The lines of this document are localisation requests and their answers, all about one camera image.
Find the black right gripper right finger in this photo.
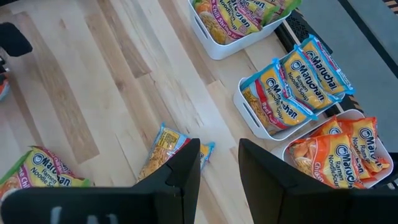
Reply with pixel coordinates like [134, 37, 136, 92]
[238, 138, 343, 224]

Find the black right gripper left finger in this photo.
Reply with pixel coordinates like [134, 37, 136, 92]
[132, 138, 201, 224]

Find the white plastic bin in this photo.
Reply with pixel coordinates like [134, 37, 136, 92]
[233, 52, 348, 141]
[270, 108, 394, 189]
[187, 0, 299, 61]

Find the black aluminium table frame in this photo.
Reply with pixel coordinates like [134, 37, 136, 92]
[273, 21, 398, 190]

